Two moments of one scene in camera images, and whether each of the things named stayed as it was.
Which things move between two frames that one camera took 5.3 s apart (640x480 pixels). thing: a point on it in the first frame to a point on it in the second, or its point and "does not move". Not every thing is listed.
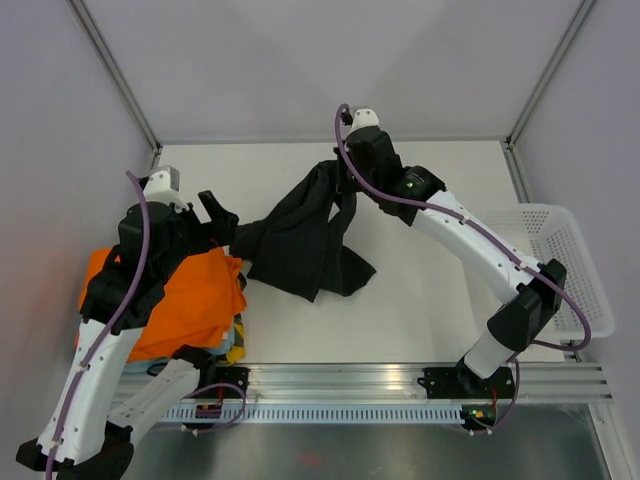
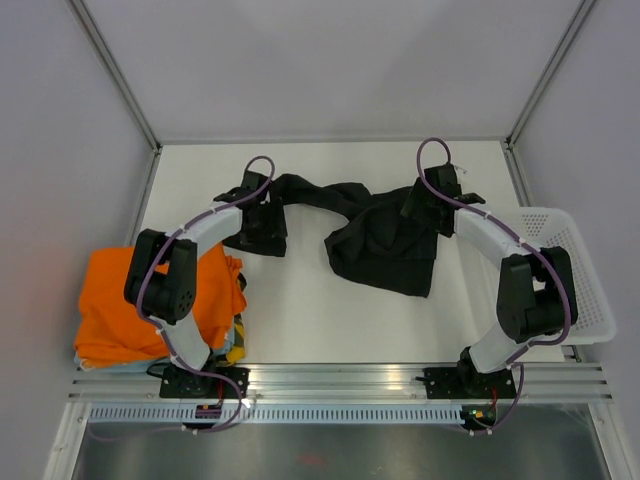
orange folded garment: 202,302 does not move
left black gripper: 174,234 to 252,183
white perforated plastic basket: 549,233 does not move
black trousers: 299,246 to 373,249
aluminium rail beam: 541,383 does not move
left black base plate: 223,375 does not move
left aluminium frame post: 120,74 does not move
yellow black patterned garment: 239,351 does not move
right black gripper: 344,183 to 420,191
